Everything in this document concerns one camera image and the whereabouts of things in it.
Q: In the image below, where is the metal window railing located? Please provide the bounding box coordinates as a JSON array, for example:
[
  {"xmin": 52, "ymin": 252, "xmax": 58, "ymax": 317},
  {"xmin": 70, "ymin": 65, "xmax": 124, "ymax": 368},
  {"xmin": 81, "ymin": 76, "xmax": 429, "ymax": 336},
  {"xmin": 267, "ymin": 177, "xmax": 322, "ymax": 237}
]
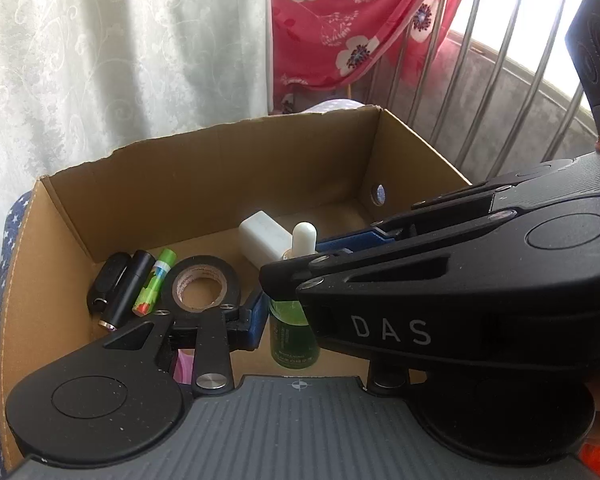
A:
[{"xmin": 353, "ymin": 0, "xmax": 597, "ymax": 181}]

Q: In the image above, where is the red floral cloth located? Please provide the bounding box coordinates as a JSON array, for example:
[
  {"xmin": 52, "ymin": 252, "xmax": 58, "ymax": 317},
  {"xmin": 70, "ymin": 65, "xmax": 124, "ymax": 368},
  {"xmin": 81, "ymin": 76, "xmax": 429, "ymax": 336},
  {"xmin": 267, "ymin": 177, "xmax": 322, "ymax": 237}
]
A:
[{"xmin": 271, "ymin": 0, "xmax": 462, "ymax": 112}]

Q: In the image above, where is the brown cardboard box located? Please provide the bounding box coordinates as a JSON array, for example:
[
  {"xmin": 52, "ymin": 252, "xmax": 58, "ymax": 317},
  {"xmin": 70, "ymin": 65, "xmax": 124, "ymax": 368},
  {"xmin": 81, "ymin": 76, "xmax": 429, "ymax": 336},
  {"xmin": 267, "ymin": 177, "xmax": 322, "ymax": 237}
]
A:
[{"xmin": 0, "ymin": 104, "xmax": 474, "ymax": 470}]

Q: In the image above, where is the black tube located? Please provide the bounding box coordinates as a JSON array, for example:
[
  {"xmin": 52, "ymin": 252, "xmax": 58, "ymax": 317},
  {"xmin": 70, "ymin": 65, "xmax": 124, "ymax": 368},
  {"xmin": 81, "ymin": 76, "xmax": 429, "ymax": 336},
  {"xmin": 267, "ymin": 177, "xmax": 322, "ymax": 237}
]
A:
[{"xmin": 99, "ymin": 249, "xmax": 155, "ymax": 332}]

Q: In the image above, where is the blue star patterned blanket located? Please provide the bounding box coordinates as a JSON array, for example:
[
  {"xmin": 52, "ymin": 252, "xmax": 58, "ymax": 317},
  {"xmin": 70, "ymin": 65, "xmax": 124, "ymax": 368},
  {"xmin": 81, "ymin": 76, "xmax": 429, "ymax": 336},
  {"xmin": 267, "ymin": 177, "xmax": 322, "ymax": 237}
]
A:
[{"xmin": 0, "ymin": 98, "xmax": 366, "ymax": 480}]

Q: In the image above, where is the black electrical tape roll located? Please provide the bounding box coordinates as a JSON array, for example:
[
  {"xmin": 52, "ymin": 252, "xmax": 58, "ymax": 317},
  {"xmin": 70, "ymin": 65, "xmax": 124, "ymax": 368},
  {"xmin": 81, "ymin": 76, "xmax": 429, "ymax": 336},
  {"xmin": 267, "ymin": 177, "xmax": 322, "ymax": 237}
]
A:
[{"xmin": 159, "ymin": 255, "xmax": 242, "ymax": 316}]

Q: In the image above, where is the white power adapter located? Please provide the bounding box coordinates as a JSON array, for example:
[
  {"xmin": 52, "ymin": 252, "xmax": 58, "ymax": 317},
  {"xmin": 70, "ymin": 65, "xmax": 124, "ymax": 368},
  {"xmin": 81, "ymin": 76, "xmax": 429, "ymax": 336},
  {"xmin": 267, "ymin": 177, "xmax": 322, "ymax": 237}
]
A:
[{"xmin": 238, "ymin": 210, "xmax": 292, "ymax": 269}]

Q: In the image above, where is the pink plastic cup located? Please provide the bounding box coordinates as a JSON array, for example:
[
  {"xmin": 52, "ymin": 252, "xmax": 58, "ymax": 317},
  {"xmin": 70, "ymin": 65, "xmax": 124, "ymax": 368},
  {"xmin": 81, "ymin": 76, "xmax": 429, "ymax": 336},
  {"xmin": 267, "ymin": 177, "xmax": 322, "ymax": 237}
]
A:
[{"xmin": 173, "ymin": 349, "xmax": 195, "ymax": 385}]

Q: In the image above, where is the white embossed curtain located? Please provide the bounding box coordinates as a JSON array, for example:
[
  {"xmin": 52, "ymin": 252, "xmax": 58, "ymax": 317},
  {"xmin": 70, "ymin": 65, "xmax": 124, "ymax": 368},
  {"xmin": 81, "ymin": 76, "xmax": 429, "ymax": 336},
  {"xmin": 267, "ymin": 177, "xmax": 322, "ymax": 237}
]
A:
[{"xmin": 0, "ymin": 0, "xmax": 274, "ymax": 326}]

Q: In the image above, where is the green lip balm stick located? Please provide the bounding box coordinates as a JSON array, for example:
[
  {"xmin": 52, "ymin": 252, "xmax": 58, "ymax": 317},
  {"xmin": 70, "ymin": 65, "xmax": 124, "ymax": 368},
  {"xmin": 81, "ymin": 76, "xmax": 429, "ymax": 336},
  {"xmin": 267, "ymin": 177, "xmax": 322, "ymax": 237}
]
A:
[{"xmin": 132, "ymin": 248, "xmax": 178, "ymax": 316}]

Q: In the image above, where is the green glass dropper bottle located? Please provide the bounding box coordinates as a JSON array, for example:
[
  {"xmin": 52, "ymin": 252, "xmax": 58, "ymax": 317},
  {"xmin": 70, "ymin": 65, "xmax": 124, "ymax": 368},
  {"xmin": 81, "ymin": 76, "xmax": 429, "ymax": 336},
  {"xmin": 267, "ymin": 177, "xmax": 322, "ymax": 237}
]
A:
[{"xmin": 270, "ymin": 222, "xmax": 320, "ymax": 370}]

